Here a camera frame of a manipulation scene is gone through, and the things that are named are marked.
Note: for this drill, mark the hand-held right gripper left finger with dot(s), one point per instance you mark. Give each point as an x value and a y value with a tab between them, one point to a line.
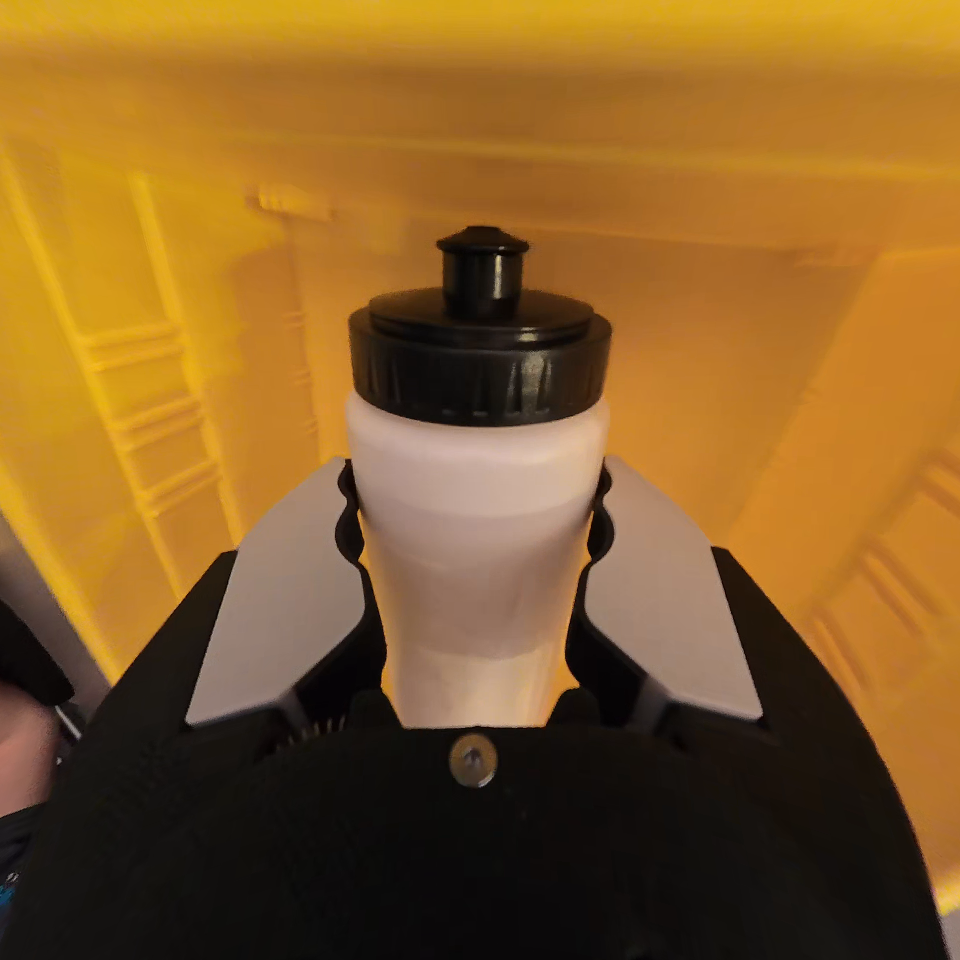
277	600

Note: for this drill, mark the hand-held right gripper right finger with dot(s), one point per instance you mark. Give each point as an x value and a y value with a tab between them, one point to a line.
667	600

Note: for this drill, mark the white plastic bottle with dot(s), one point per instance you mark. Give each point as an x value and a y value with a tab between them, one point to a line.
480	562

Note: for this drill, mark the black bottle lid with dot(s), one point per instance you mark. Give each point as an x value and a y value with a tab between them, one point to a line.
480	360

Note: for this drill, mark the yellow plastic bin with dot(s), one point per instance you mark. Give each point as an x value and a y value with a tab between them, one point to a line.
675	150

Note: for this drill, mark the person's left forearm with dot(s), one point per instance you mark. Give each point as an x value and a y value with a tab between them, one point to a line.
22	750

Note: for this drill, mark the person's dark clothing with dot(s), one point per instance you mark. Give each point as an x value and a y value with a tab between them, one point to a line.
11	832

